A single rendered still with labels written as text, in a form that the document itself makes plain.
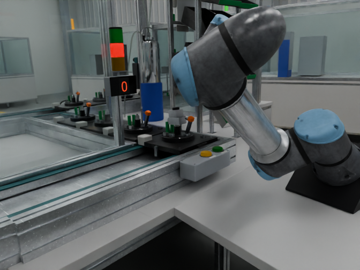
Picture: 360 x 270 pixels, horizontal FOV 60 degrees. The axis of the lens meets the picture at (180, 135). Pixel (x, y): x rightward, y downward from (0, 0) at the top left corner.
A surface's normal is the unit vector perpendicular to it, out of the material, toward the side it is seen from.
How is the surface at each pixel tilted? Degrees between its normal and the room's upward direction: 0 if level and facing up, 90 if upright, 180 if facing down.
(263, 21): 55
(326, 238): 0
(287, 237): 0
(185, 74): 83
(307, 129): 39
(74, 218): 90
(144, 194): 90
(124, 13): 90
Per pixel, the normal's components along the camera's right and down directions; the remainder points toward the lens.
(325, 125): -0.47, -0.62
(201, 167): 0.74, 0.15
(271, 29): 0.52, -0.10
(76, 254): -0.03, -0.97
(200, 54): -0.46, -0.16
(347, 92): -0.54, 0.22
